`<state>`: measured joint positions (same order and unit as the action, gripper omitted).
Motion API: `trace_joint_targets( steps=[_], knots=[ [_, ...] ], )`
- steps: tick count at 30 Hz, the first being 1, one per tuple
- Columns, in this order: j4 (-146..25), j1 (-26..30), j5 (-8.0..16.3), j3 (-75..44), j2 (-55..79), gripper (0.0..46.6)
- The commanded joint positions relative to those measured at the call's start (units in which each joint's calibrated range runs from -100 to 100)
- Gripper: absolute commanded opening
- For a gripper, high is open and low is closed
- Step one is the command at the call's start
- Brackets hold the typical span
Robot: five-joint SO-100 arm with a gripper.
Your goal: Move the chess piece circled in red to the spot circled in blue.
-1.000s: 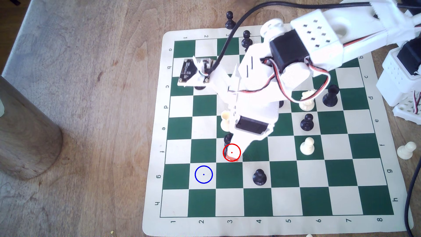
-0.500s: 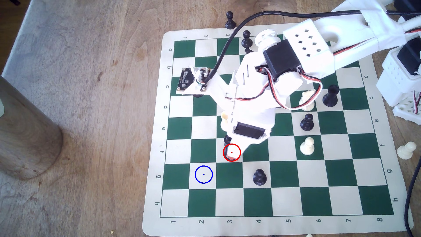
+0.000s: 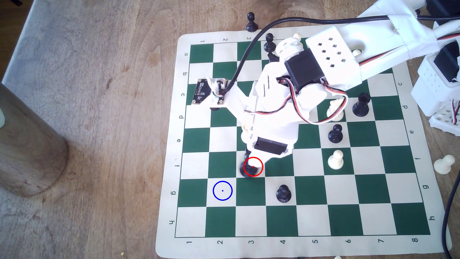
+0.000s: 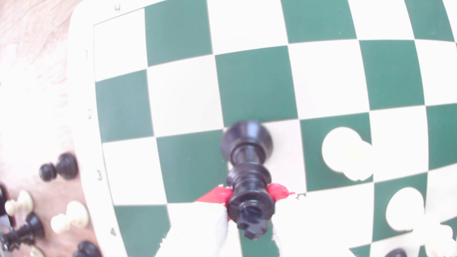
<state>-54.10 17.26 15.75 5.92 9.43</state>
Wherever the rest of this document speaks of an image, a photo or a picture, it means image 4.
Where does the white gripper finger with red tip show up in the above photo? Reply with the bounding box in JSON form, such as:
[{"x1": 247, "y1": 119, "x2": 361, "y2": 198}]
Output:
[
  {"x1": 267, "y1": 183, "x2": 354, "y2": 257},
  {"x1": 155, "y1": 186, "x2": 233, "y2": 257}
]

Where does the black king chess piece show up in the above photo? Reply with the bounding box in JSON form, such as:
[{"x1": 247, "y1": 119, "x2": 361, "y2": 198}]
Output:
[{"x1": 220, "y1": 121, "x2": 275, "y2": 240}]

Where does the white pawn chess piece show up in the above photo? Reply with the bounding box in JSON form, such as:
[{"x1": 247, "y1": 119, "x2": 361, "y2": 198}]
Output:
[
  {"x1": 321, "y1": 127, "x2": 375, "y2": 182},
  {"x1": 4, "y1": 190, "x2": 35, "y2": 217},
  {"x1": 50, "y1": 200, "x2": 90, "y2": 235}
]

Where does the white tall chess piece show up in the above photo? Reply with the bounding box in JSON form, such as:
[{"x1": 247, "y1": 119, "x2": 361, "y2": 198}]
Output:
[{"x1": 386, "y1": 187, "x2": 456, "y2": 257}]

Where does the green and white chess board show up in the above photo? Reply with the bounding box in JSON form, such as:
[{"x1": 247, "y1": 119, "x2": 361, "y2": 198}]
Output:
[{"x1": 67, "y1": 0, "x2": 457, "y2": 257}]

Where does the black queen chess piece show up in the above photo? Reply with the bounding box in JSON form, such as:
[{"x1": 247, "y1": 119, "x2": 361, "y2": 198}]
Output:
[{"x1": 0, "y1": 212, "x2": 46, "y2": 251}]

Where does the black bar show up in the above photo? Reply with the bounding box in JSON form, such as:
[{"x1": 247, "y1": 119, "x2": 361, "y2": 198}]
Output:
[{"x1": 0, "y1": 184, "x2": 8, "y2": 216}]

